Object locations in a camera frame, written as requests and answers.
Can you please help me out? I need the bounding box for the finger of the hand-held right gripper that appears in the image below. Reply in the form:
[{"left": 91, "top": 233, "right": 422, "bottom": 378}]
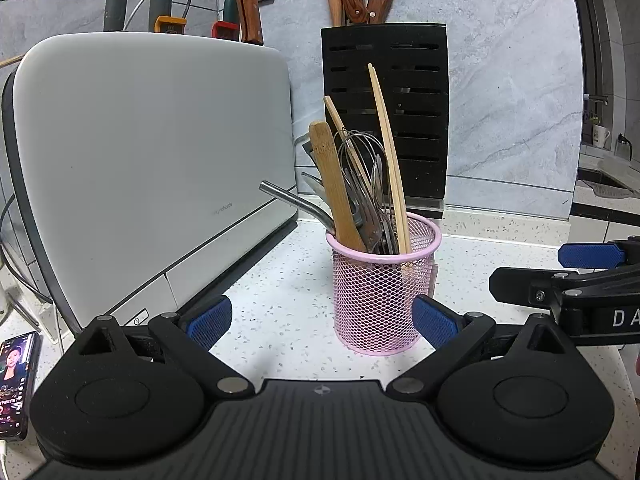
[
  {"left": 557, "top": 236, "right": 640, "bottom": 271},
  {"left": 489, "top": 266, "right": 583, "bottom": 307}
]

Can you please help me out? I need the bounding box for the orange board tab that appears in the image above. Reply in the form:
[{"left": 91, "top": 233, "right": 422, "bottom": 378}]
[{"left": 154, "top": 16, "right": 188, "bottom": 36}]

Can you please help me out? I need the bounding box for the bent metal straw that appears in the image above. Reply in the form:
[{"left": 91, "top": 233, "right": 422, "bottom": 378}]
[{"left": 259, "top": 181, "right": 337, "bottom": 233}]

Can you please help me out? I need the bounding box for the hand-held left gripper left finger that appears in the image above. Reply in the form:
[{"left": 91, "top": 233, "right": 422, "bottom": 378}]
[{"left": 75, "top": 295, "right": 253, "bottom": 398}]

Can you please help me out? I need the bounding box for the wire whisk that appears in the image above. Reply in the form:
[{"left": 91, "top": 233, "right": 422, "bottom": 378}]
[{"left": 339, "top": 129, "right": 401, "bottom": 256}]

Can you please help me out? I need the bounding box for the black slotted knife block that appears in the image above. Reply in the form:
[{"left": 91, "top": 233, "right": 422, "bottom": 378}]
[{"left": 320, "top": 22, "right": 448, "bottom": 221}]

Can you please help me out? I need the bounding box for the smartphone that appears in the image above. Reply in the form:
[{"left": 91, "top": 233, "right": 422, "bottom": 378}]
[{"left": 0, "top": 331, "right": 42, "bottom": 443}]

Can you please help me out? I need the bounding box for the white kitchen appliance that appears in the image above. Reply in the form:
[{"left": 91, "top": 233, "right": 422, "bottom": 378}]
[{"left": 0, "top": 33, "right": 299, "bottom": 333}]

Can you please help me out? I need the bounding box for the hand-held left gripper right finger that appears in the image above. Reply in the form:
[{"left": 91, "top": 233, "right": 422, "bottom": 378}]
[{"left": 386, "top": 295, "right": 571, "bottom": 396}]

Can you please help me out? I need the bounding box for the wooden chopstick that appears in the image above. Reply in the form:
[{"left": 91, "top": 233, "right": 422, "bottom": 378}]
[
  {"left": 370, "top": 67, "right": 413, "bottom": 267},
  {"left": 368, "top": 63, "right": 407, "bottom": 256},
  {"left": 323, "top": 95, "right": 376, "bottom": 196}
]

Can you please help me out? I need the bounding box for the riveted wooden knife handle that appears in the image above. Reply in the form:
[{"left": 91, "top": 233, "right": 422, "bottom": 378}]
[{"left": 232, "top": 0, "right": 264, "bottom": 47}]

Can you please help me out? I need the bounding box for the wooden spatula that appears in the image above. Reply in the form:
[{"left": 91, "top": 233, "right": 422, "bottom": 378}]
[{"left": 308, "top": 120, "right": 368, "bottom": 252}]

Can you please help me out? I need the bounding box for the pink mesh utensil holder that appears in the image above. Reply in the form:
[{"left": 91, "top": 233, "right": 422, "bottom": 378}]
[{"left": 326, "top": 211, "right": 443, "bottom": 357}]

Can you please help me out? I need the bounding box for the metal fork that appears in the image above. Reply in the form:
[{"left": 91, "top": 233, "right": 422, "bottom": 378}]
[{"left": 357, "top": 200, "right": 383, "bottom": 253}]

